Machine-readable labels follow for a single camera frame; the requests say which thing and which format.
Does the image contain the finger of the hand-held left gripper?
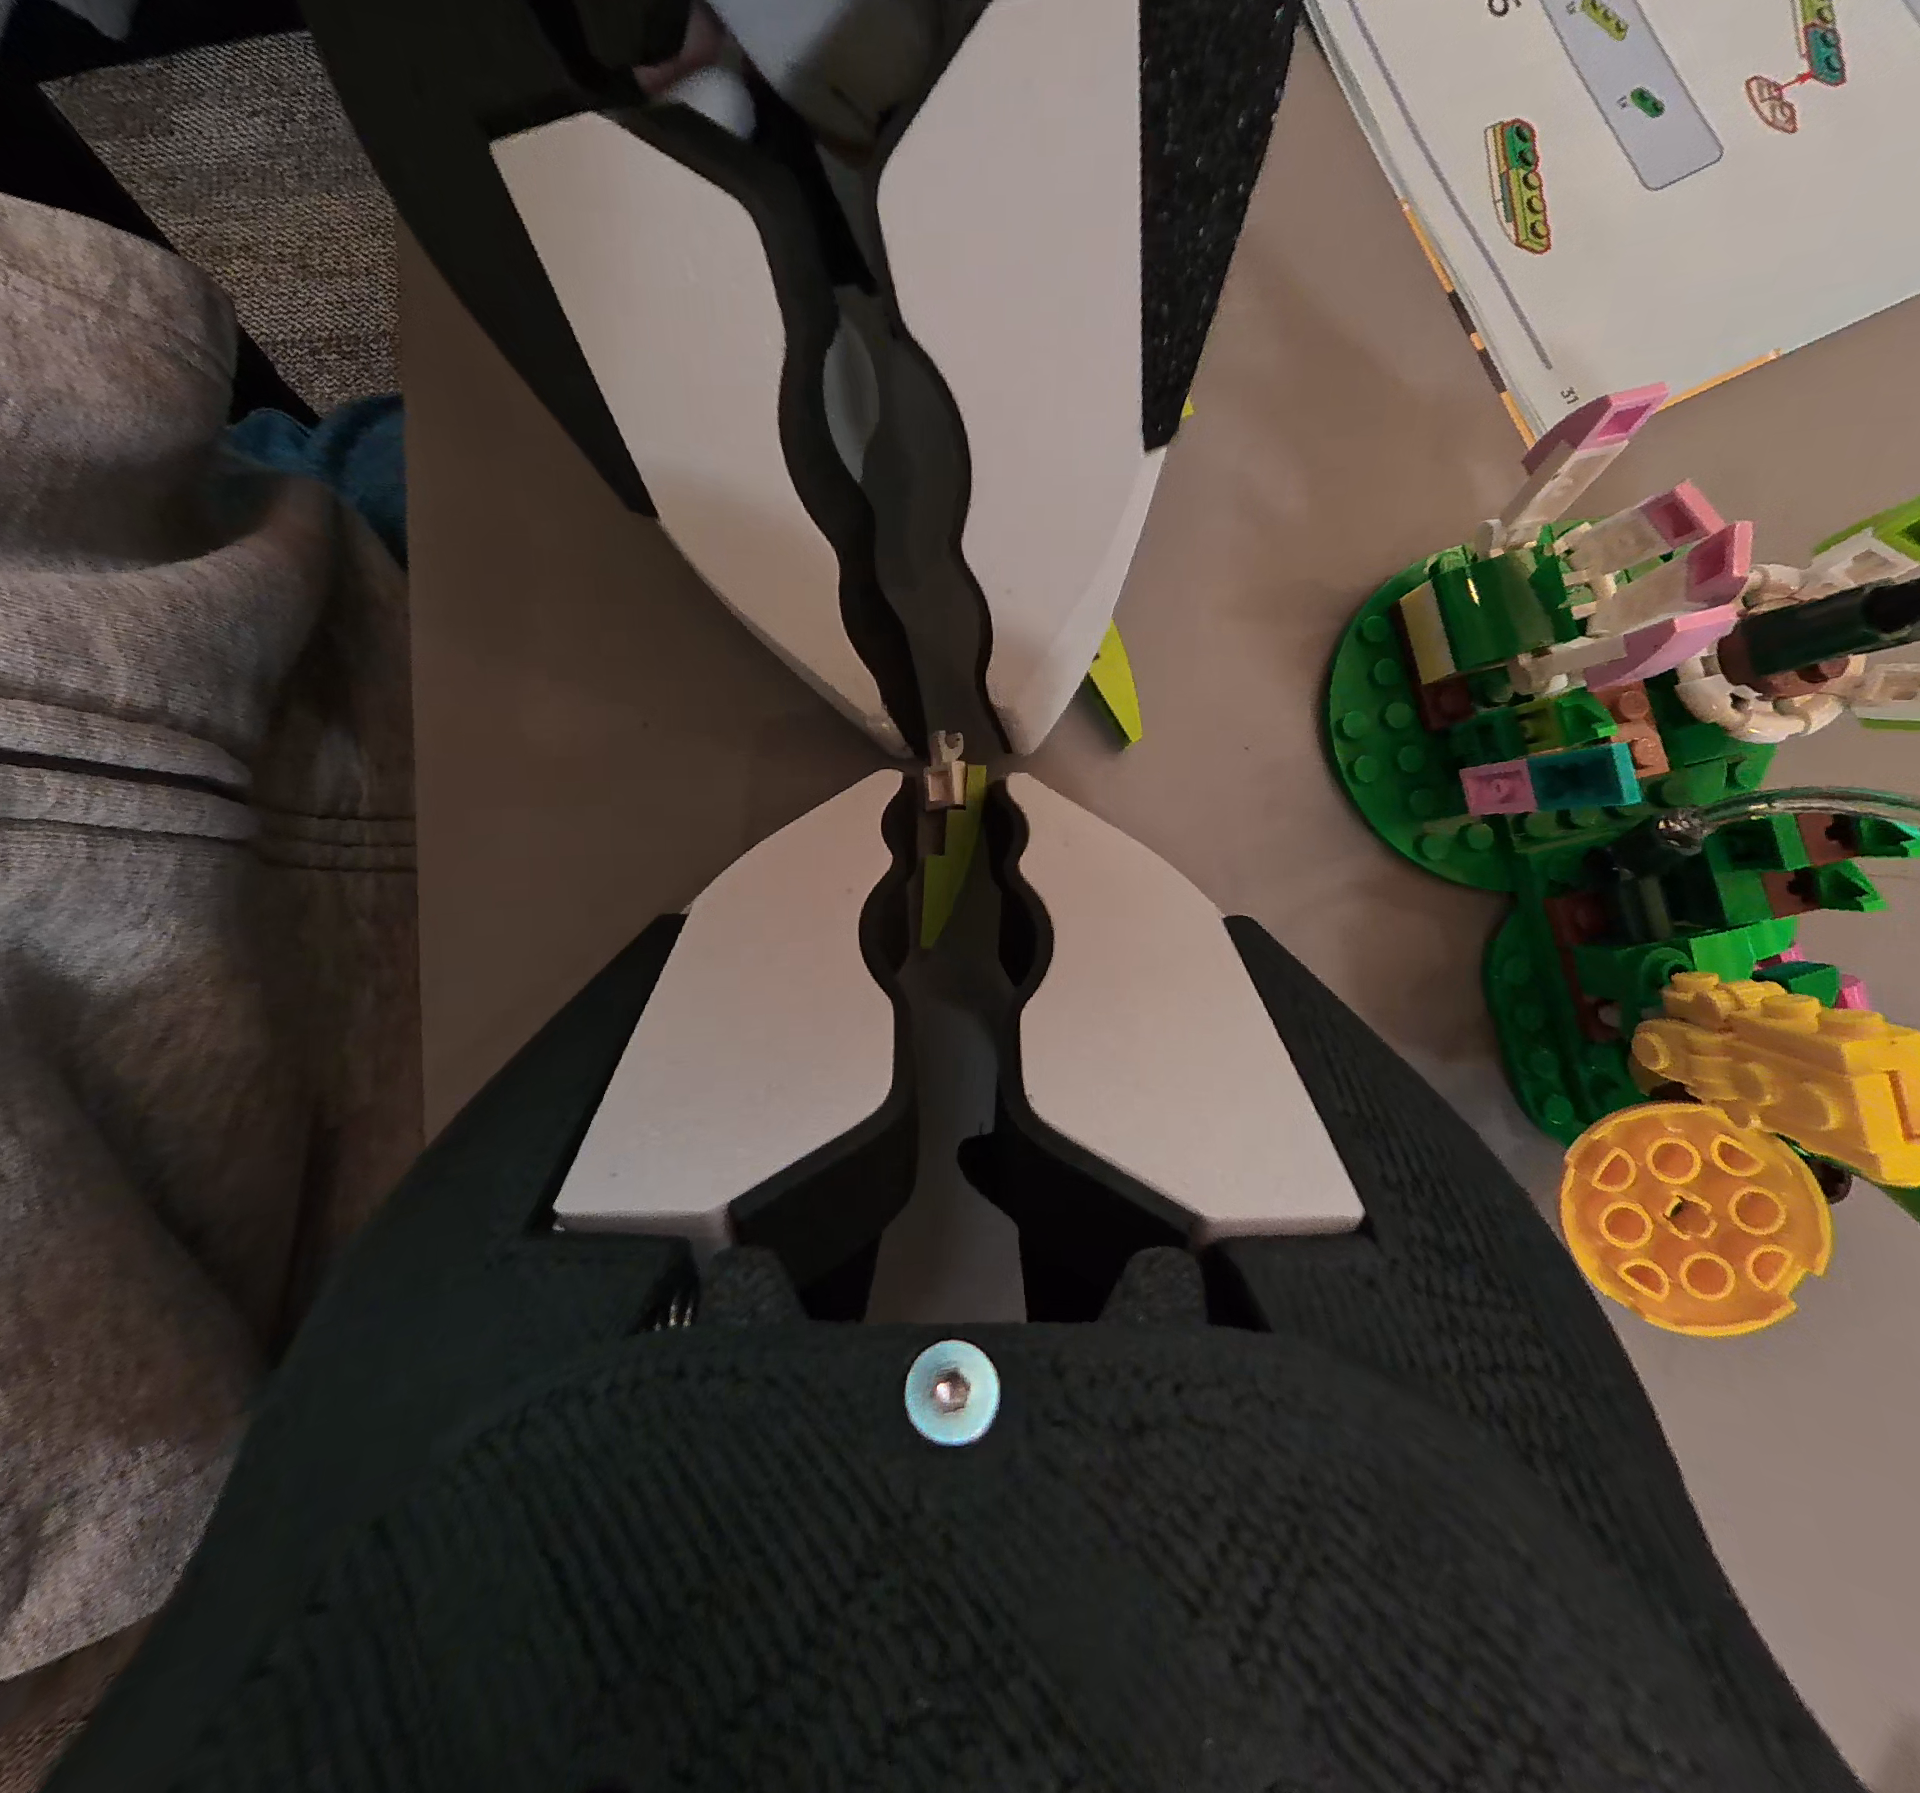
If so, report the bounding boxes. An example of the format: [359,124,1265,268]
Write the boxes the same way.
[488,101,933,763]
[866,0,1172,763]

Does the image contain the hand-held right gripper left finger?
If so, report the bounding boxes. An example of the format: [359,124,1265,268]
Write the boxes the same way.
[552,769,916,1317]

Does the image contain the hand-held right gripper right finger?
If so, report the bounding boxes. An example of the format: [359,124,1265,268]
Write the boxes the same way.
[994,769,1370,1317]

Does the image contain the lime green lego leaf piece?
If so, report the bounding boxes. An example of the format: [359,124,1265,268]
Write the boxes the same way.
[919,765,992,952]
[1082,619,1145,748]

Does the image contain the green lego flower model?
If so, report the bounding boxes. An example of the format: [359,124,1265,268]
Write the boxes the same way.
[1327,382,1920,1337]

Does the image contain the lego instruction booklet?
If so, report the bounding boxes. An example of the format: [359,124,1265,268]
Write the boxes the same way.
[1304,0,1920,436]

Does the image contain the blue cloth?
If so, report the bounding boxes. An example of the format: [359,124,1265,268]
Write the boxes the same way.
[224,398,409,565]

